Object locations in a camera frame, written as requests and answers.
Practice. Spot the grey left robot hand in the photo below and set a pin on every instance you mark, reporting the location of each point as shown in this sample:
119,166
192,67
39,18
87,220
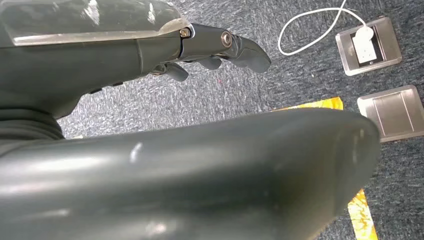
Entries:
198,179

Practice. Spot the yellow floor tape strip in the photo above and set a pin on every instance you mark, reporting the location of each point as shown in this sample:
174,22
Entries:
361,215
324,104

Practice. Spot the closed metal floor socket box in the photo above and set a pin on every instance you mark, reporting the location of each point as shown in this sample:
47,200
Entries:
394,112

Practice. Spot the white power plug adapter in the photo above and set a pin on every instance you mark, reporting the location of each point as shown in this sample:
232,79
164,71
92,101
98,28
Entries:
364,46

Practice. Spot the open metal floor socket box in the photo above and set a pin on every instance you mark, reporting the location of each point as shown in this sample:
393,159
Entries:
391,39

